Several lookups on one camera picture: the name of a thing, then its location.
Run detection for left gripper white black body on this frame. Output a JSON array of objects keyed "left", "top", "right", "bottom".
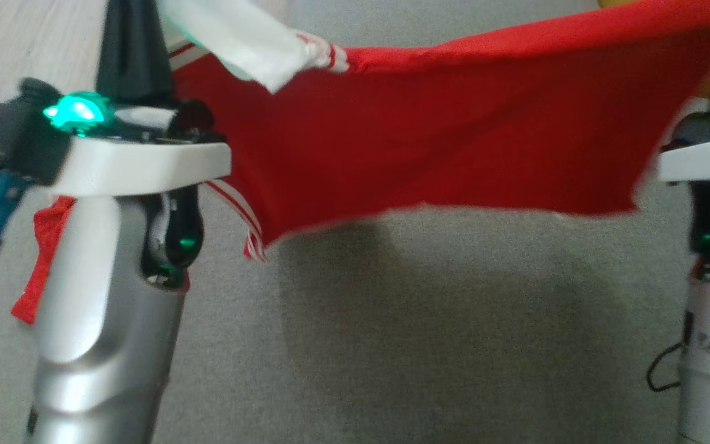
[{"left": 53, "top": 101, "right": 233, "bottom": 198}]

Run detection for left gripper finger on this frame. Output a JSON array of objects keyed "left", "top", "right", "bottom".
[
  {"left": 97, "top": 0, "right": 136, "bottom": 102},
  {"left": 134, "top": 0, "right": 174, "bottom": 102}
]

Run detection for red shirt white sleeves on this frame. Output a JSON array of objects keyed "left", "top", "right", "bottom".
[{"left": 10, "top": 0, "right": 710, "bottom": 324}]

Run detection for grey sofa seat cushion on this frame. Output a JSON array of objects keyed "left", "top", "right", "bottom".
[{"left": 0, "top": 0, "right": 710, "bottom": 444}]

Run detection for right black cable blue connector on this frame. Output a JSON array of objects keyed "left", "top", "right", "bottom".
[{"left": 647, "top": 311, "right": 692, "bottom": 393}]

